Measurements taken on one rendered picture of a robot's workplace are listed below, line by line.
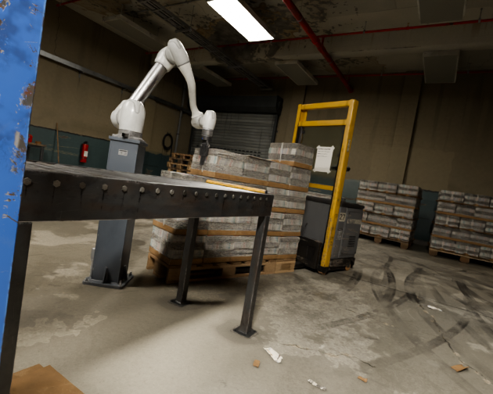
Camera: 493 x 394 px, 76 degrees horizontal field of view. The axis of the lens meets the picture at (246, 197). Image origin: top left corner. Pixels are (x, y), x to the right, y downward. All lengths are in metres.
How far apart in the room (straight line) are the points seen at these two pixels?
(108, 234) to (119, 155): 0.54
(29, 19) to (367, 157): 8.70
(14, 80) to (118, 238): 1.78
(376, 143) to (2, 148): 8.78
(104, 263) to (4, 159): 1.82
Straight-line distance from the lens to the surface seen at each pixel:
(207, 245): 2.60
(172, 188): 1.14
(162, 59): 2.69
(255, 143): 10.26
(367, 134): 9.17
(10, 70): 0.64
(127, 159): 2.27
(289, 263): 3.34
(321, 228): 3.68
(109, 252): 2.36
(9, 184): 0.64
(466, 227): 7.15
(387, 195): 7.24
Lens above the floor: 0.86
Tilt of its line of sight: 3 degrees down
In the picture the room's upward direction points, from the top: 9 degrees clockwise
